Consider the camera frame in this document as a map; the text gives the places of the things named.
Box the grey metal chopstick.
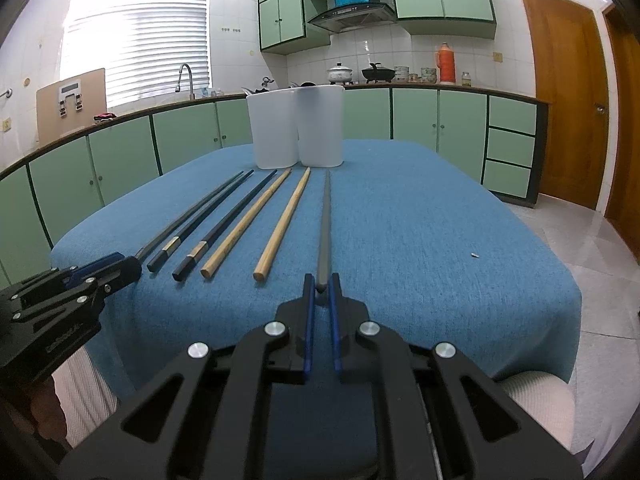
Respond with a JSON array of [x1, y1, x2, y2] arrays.
[[316, 171, 331, 296]]

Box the light wooden chopstick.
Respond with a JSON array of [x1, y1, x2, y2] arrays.
[[201, 168, 292, 280], [253, 168, 311, 283]]

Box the black chopstick gold band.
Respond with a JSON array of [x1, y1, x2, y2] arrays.
[[171, 170, 277, 283], [146, 170, 254, 273]]

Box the chrome kitchen faucet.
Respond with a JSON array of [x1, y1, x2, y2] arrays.
[[174, 63, 198, 101]]

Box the green lower kitchen cabinets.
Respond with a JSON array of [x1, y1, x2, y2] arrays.
[[1, 84, 549, 286]]

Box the person's left hand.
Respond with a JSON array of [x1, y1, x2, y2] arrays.
[[27, 377, 67, 443]]

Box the dark grey chopstick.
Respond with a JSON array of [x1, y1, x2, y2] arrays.
[[134, 171, 243, 262]]

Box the blue tablecloth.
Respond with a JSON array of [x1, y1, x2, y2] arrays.
[[49, 138, 584, 480]]

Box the cardboard box with label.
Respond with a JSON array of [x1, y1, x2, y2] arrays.
[[36, 68, 107, 148]]

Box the white plastic cup left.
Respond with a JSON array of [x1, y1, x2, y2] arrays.
[[246, 88, 298, 170]]

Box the white plastic cup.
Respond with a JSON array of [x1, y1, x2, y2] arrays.
[[294, 84, 346, 168], [246, 88, 298, 170]]

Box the white plastic cup right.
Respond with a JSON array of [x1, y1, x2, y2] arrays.
[[294, 84, 346, 168]]

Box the white ceramic pot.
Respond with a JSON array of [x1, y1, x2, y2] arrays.
[[326, 62, 352, 84]]

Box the black wok with lid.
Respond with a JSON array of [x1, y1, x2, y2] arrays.
[[361, 63, 396, 84]]

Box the small glass jar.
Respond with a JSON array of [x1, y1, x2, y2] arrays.
[[461, 72, 472, 87]]

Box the window blinds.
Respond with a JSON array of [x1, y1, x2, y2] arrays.
[[60, 0, 210, 107]]

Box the brown wooden door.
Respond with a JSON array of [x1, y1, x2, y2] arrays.
[[603, 6, 639, 260], [523, 0, 608, 209]]

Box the orange thermos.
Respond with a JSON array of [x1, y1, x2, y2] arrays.
[[436, 44, 456, 84]]

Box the black range hood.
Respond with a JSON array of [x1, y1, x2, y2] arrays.
[[309, 2, 397, 34]]

